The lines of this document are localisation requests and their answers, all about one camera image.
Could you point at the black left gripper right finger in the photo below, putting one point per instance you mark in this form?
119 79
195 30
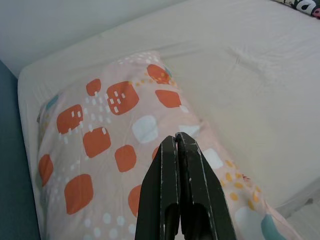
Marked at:
202 200

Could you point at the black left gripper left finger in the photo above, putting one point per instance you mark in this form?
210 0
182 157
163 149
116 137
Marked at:
160 195

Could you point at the pink pillow with orange patches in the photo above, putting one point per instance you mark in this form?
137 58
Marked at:
105 150

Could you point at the bed with cream sheet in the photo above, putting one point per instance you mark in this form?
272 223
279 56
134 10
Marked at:
237 82

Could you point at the teal upholstered headboard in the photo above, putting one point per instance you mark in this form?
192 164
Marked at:
15 162

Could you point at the cream cartoon print quilt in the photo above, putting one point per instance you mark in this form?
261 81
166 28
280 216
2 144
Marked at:
302 6

